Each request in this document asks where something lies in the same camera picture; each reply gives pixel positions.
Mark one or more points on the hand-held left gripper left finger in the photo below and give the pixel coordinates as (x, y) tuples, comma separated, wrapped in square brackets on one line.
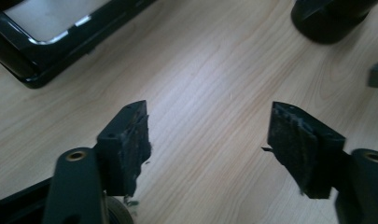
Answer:
[(121, 149)]

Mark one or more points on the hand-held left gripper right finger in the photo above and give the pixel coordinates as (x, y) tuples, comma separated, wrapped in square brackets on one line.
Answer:
[(305, 152)]

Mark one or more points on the red and black shoe rack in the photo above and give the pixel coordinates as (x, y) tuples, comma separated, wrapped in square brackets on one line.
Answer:
[(37, 67)]

